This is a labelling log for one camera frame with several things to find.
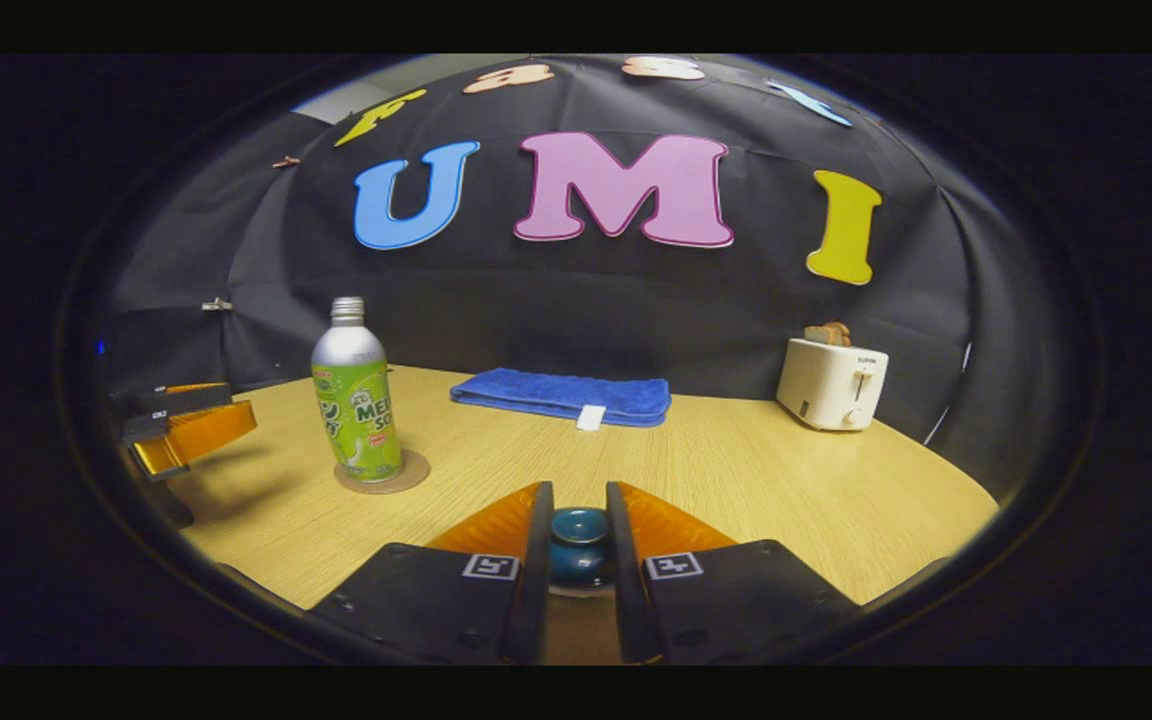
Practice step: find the black backdrop cloth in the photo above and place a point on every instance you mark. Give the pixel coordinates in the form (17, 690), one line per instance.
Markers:
(586, 310)

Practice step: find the white toaster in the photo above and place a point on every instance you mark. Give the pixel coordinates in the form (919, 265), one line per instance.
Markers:
(826, 385)

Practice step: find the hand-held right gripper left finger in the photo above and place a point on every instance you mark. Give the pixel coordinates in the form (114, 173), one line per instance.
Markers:
(534, 600)

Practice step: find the round cork coaster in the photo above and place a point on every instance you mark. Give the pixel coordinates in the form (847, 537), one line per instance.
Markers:
(411, 475)

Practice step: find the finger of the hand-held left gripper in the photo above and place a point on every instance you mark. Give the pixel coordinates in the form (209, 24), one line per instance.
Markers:
(186, 398)
(201, 430)

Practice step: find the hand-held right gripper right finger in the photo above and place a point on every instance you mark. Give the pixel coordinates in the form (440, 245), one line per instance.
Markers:
(626, 600)

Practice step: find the blue folded towel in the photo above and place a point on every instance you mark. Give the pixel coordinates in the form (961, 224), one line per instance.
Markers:
(556, 393)

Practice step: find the silver green water bottle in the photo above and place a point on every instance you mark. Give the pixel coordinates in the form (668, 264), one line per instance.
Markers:
(356, 400)

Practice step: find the metal cloth clip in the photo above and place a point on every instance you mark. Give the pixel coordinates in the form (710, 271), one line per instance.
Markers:
(217, 304)

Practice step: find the toast slice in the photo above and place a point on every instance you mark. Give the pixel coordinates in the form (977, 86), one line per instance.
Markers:
(828, 334)

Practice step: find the copper cloth clip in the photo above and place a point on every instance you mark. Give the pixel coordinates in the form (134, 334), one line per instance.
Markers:
(287, 161)

